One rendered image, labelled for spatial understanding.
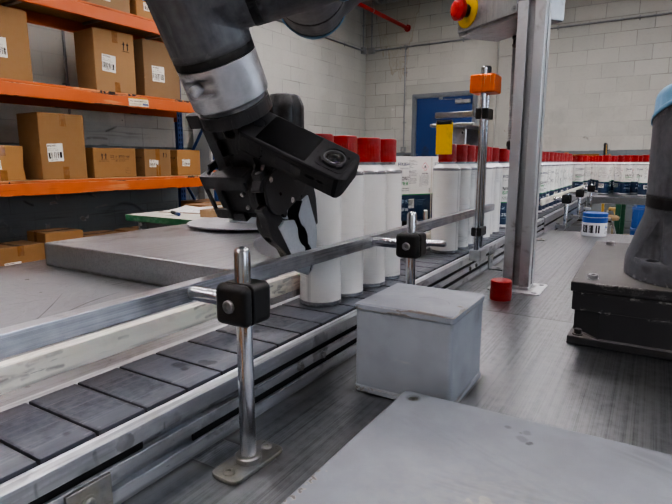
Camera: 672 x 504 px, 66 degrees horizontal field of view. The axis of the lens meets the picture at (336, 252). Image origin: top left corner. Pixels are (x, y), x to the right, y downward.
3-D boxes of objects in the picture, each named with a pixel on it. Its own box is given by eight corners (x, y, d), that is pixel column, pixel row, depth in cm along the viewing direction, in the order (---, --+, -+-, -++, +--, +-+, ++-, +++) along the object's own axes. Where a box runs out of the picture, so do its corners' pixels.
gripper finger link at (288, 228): (276, 268, 64) (250, 205, 59) (316, 273, 61) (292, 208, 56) (262, 284, 62) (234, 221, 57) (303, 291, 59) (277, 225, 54)
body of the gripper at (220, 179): (257, 187, 62) (218, 90, 55) (317, 189, 58) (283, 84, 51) (218, 224, 57) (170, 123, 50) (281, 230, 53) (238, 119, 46)
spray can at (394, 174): (375, 271, 83) (377, 140, 79) (405, 275, 80) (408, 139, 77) (359, 277, 78) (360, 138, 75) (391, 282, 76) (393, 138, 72)
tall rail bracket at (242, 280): (207, 433, 43) (197, 237, 41) (276, 458, 40) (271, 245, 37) (177, 451, 41) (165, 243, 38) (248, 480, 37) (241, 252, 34)
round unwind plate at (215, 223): (240, 217, 162) (240, 213, 162) (323, 223, 146) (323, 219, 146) (161, 228, 136) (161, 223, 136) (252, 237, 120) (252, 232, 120)
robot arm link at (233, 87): (270, 39, 48) (217, 74, 43) (285, 86, 51) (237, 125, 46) (210, 47, 52) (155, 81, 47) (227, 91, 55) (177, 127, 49)
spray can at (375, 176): (359, 278, 78) (360, 138, 75) (391, 282, 76) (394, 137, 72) (342, 285, 74) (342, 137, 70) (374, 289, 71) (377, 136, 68)
